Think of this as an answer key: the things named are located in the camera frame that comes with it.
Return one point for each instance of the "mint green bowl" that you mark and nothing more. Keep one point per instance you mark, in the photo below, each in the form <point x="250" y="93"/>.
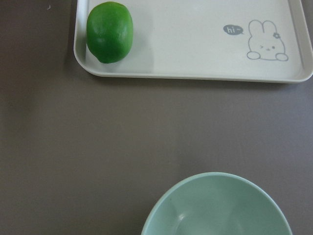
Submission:
<point x="216" y="203"/>

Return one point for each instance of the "cream rabbit tray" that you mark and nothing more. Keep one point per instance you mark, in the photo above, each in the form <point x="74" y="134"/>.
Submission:
<point x="237" y="40"/>

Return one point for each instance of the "green lime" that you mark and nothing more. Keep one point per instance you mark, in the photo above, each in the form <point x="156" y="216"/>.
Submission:
<point x="109" y="31"/>

